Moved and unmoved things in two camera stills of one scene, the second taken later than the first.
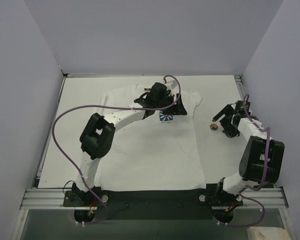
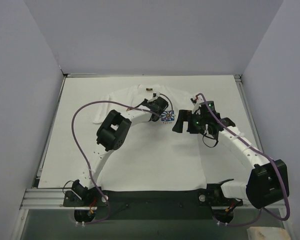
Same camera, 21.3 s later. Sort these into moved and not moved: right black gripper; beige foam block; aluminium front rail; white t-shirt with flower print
Moved: right black gripper
Not moved: beige foam block; white t-shirt with flower print; aluminium front rail
